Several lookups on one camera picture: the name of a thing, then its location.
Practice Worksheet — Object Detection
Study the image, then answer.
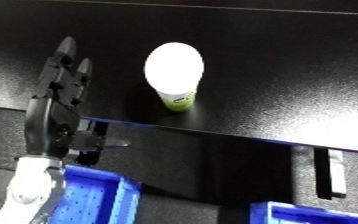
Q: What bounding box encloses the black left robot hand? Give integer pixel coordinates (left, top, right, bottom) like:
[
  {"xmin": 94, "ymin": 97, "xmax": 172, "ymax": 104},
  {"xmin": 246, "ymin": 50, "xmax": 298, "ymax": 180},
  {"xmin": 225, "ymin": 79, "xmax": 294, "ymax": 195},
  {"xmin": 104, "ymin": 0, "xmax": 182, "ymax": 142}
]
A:
[{"xmin": 22, "ymin": 35, "xmax": 132, "ymax": 160}]

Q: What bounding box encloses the green band paper cup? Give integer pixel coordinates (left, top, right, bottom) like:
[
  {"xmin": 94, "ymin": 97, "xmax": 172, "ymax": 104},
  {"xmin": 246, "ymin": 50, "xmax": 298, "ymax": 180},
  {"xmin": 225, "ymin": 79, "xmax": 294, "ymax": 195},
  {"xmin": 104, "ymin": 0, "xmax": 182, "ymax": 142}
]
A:
[{"xmin": 143, "ymin": 42, "xmax": 208, "ymax": 113}]

